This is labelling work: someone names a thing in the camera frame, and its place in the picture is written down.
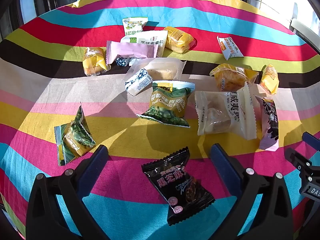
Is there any yellow cake packet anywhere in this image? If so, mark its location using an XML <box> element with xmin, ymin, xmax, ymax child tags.
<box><xmin>163</xmin><ymin>26</ymin><xmax>196</xmax><ymax>54</ymax></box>
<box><xmin>209</xmin><ymin>63</ymin><xmax>259</xmax><ymax>92</ymax></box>
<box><xmin>260</xmin><ymin>64</ymin><xmax>280</xmax><ymax>95</ymax></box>
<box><xmin>82</xmin><ymin>47</ymin><xmax>111</xmax><ymax>77</ymax></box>

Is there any white window ledge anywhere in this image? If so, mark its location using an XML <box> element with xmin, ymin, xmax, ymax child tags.
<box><xmin>289</xmin><ymin>2</ymin><xmax>320</xmax><ymax>37</ymax></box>

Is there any white packet small green label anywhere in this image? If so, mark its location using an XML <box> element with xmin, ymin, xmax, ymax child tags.
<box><xmin>120</xmin><ymin>30</ymin><xmax>169</xmax><ymax>58</ymax></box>

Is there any black sesame snack packet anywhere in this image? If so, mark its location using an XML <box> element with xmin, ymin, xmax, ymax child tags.
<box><xmin>142</xmin><ymin>147</ymin><xmax>216</xmax><ymax>227</ymax></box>

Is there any white packet green flower print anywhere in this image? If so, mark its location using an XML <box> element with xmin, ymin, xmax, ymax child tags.
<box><xmin>122</xmin><ymin>17</ymin><xmax>149</xmax><ymax>37</ymax></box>

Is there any small blue white candy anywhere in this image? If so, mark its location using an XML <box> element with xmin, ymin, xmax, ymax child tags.
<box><xmin>115</xmin><ymin>57</ymin><xmax>137</xmax><ymax>67</ymax></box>

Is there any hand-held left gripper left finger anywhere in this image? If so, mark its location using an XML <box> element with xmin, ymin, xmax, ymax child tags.
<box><xmin>26</xmin><ymin>144</ymin><xmax>110</xmax><ymax>240</ymax></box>

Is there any pink snack packet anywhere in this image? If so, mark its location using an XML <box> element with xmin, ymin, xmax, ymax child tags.
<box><xmin>106</xmin><ymin>40</ymin><xmax>155</xmax><ymax>65</ymax></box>

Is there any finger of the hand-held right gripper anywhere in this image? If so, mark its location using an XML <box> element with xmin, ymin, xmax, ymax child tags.
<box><xmin>285</xmin><ymin>148</ymin><xmax>316</xmax><ymax>178</ymax></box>
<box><xmin>302</xmin><ymin>132</ymin><xmax>320</xmax><ymax>152</ymax></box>

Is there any blue white milk candy packet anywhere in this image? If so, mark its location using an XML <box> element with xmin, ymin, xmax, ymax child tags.
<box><xmin>125</xmin><ymin>68</ymin><xmax>153</xmax><ymax>96</ymax></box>

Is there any green pea snack packet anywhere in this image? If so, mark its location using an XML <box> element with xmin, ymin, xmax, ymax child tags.
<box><xmin>54</xmin><ymin>102</ymin><xmax>96</xmax><ymax>167</ymax></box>
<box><xmin>136</xmin><ymin>80</ymin><xmax>196</xmax><ymax>128</ymax></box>

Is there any translucent white nut packet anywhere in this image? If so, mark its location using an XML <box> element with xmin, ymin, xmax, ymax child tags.
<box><xmin>194</xmin><ymin>82</ymin><xmax>258</xmax><ymax>141</ymax></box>

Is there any clear packet beige pastry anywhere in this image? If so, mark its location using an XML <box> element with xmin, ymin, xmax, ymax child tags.
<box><xmin>128</xmin><ymin>58</ymin><xmax>187</xmax><ymax>81</ymax></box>

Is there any white packet orange label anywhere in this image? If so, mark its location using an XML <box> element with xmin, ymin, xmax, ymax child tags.
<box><xmin>216</xmin><ymin>35</ymin><xmax>244</xmax><ymax>61</ymax></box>

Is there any striped colourful tablecloth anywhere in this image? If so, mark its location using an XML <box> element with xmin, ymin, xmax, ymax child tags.
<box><xmin>0</xmin><ymin>0</ymin><xmax>320</xmax><ymax>240</ymax></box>

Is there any purple black snack packet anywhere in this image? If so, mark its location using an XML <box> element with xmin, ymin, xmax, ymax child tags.
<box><xmin>255</xmin><ymin>96</ymin><xmax>280</xmax><ymax>152</ymax></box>

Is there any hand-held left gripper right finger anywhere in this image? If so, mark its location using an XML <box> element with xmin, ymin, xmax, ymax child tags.
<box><xmin>209</xmin><ymin>143</ymin><xmax>293</xmax><ymax>240</ymax></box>

